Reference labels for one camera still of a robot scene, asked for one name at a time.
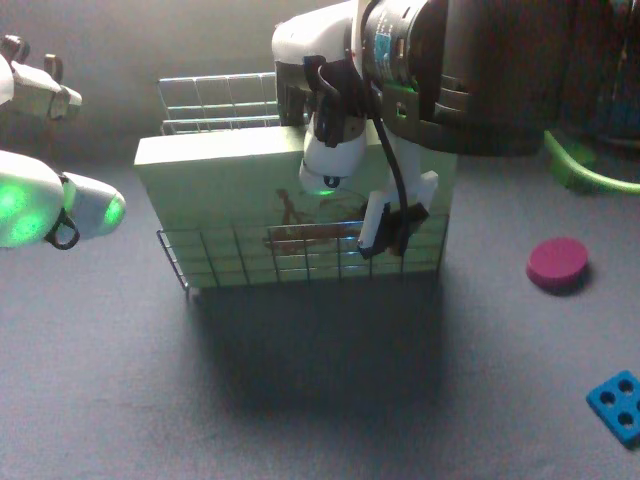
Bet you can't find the white five-finger right hand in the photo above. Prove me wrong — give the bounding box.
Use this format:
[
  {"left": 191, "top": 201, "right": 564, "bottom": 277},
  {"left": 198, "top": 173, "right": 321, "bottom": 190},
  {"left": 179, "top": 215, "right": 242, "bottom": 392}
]
[{"left": 272, "top": 0, "right": 371, "bottom": 197}]

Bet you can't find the white five-finger left hand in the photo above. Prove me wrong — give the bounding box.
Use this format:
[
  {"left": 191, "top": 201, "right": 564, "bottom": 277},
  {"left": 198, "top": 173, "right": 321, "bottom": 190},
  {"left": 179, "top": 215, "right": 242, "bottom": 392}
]
[{"left": 0, "top": 33, "right": 127, "bottom": 251}]

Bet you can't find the pale green book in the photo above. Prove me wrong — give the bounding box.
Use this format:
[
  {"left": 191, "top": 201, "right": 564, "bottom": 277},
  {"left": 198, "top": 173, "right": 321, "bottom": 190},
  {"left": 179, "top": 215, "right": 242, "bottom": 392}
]
[{"left": 133, "top": 121, "right": 457, "bottom": 290}]

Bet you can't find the grey table cloth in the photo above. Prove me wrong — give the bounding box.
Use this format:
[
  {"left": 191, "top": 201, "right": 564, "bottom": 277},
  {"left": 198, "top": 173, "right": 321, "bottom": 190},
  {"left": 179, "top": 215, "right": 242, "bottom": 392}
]
[{"left": 0, "top": 119, "right": 640, "bottom": 480}]

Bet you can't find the green curved plastic piece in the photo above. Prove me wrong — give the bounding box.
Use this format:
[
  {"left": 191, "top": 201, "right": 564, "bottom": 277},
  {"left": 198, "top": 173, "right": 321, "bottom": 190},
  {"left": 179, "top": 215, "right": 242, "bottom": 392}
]
[{"left": 543, "top": 128, "right": 640, "bottom": 196}]

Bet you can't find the magenta round disc block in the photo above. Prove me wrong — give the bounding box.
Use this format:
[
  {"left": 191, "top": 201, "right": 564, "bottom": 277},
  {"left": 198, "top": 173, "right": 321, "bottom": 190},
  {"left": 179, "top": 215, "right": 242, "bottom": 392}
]
[{"left": 525, "top": 236, "right": 592, "bottom": 295}]

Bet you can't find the blue four-hole square block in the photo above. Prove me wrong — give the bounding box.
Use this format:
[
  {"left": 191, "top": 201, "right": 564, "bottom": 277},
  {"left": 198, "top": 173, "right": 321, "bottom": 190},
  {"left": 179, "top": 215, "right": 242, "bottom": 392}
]
[{"left": 585, "top": 369, "right": 640, "bottom": 449}]

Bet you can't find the silver wire rack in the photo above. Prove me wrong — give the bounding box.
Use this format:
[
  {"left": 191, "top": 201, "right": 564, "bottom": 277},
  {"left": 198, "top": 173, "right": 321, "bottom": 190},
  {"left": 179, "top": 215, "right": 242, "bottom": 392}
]
[{"left": 156, "top": 72, "right": 451, "bottom": 301}]

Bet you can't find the thick black camera cable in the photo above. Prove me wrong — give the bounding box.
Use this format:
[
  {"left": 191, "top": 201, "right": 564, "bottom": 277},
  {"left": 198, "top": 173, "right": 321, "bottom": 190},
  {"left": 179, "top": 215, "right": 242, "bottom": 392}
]
[{"left": 367, "top": 74, "right": 419, "bottom": 256}]

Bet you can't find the wrist camera on white bracket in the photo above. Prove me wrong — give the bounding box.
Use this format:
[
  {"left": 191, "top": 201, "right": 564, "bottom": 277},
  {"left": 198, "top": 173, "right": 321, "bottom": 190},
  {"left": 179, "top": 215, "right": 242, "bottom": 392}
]
[{"left": 357, "top": 132, "right": 440, "bottom": 262}]

